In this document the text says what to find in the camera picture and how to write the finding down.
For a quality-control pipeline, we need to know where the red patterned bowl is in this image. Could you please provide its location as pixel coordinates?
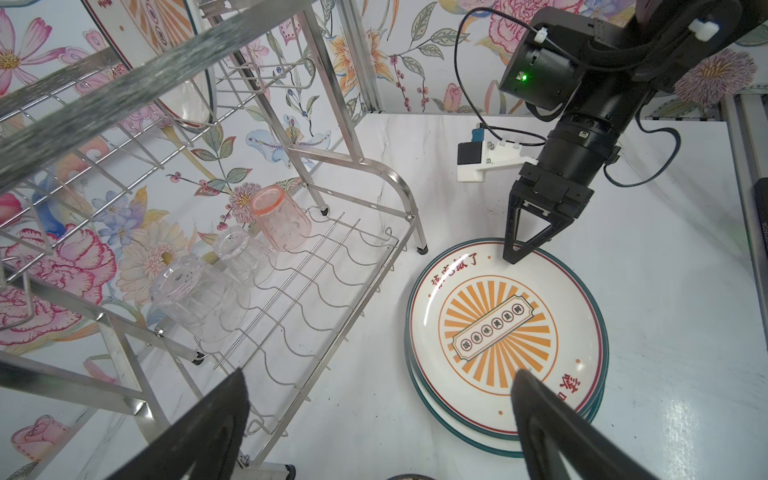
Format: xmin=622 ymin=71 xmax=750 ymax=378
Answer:
xmin=387 ymin=473 xmax=435 ymax=480

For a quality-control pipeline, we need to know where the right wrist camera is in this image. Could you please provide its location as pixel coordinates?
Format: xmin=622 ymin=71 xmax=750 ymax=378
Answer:
xmin=457 ymin=126 xmax=537 ymax=183

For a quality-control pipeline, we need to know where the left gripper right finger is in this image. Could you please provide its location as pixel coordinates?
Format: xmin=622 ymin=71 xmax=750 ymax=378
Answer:
xmin=511 ymin=370 xmax=654 ymax=479

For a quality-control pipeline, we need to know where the patterned plate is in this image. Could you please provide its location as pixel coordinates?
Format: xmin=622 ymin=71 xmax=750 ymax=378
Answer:
xmin=82 ymin=0 xmax=217 ymax=132

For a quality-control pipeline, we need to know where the clear glass middle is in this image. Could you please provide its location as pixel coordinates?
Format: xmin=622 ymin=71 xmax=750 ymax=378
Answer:
xmin=213 ymin=227 xmax=273 ymax=284

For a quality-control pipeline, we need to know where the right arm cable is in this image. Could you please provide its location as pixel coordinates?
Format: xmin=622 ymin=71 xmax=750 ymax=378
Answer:
xmin=452 ymin=5 xmax=683 ymax=190

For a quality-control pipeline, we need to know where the pink tinted glass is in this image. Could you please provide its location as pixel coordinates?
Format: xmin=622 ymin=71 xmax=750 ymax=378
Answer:
xmin=248 ymin=185 xmax=312 ymax=252

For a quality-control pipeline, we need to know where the chrome two-tier dish rack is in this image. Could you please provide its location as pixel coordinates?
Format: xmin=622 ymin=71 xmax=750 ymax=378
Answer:
xmin=1 ymin=1 xmax=396 ymax=479

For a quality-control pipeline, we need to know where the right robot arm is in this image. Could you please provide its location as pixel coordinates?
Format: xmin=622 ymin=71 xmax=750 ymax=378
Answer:
xmin=500 ymin=1 xmax=767 ymax=264

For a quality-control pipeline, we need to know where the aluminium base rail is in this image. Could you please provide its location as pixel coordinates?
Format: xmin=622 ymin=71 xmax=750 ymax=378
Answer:
xmin=720 ymin=93 xmax=767 ymax=325

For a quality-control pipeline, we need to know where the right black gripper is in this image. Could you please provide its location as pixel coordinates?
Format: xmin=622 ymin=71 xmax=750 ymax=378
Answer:
xmin=503 ymin=89 xmax=649 ymax=264

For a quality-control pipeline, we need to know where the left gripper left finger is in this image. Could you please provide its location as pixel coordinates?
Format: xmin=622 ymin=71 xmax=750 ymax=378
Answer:
xmin=111 ymin=369 xmax=249 ymax=479

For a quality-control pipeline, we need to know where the white plate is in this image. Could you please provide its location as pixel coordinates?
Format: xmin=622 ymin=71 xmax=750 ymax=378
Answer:
xmin=405 ymin=238 xmax=609 ymax=439
xmin=403 ymin=330 xmax=610 ymax=459

